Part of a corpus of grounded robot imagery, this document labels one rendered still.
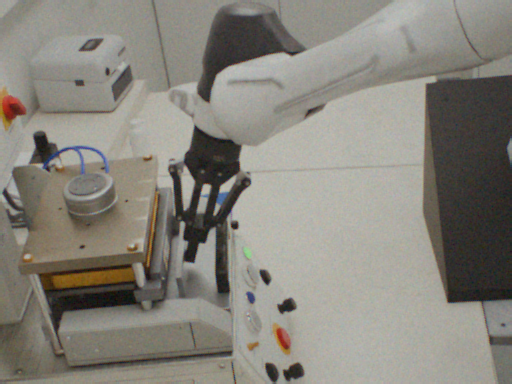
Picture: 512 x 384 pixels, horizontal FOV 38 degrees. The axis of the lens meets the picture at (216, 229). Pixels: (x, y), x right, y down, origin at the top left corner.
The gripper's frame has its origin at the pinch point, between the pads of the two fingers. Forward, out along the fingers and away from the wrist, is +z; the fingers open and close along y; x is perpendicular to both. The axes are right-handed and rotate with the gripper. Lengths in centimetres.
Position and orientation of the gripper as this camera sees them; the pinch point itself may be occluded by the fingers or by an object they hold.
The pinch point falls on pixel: (194, 240)
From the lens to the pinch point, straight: 118.8
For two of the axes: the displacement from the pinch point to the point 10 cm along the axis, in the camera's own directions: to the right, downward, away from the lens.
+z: -2.0, 8.0, 5.7
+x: 0.1, -5.8, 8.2
